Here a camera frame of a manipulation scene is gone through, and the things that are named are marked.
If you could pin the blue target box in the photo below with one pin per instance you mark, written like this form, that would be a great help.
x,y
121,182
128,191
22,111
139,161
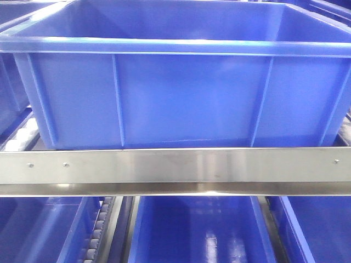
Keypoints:
x,y
168,74

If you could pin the blue bin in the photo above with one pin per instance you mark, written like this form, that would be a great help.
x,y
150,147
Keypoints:
x,y
313,229
14,100
200,229
47,229

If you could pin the far left roller track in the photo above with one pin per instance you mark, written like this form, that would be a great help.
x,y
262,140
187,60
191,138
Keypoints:
x,y
22,134

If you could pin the blue bin upper left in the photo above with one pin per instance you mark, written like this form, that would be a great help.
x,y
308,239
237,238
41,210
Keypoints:
x,y
14,100

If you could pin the blue bin lower centre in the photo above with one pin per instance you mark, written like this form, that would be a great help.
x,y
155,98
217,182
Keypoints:
x,y
200,229

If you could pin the steel front rack bar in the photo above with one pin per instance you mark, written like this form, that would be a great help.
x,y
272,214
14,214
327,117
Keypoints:
x,y
315,171

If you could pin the blue bin lower right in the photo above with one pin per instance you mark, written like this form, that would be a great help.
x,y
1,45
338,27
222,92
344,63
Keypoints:
x,y
313,229

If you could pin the blue bin lower left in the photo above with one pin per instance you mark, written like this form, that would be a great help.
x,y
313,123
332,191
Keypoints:
x,y
47,229

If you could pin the white roller track left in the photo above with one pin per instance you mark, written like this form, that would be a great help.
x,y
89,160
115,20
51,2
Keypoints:
x,y
98,240

